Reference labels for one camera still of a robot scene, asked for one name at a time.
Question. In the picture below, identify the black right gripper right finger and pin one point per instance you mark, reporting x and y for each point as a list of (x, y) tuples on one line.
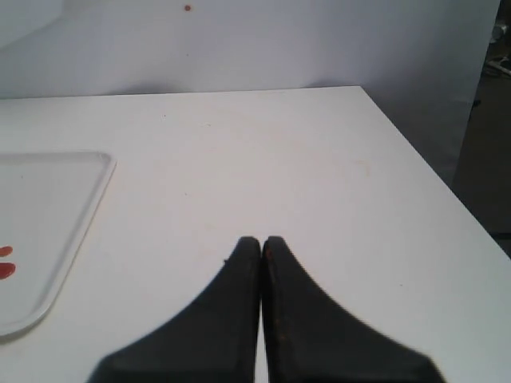
[(310, 338)]

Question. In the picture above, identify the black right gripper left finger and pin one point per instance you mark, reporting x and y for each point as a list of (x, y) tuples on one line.
[(213, 339)]

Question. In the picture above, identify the white rectangular plastic tray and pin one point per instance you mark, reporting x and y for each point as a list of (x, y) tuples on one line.
[(48, 200)]

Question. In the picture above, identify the white backdrop sheet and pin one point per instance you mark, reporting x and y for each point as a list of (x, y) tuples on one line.
[(420, 61)]

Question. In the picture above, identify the grey background equipment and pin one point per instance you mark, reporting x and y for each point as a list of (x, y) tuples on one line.
[(497, 60)]

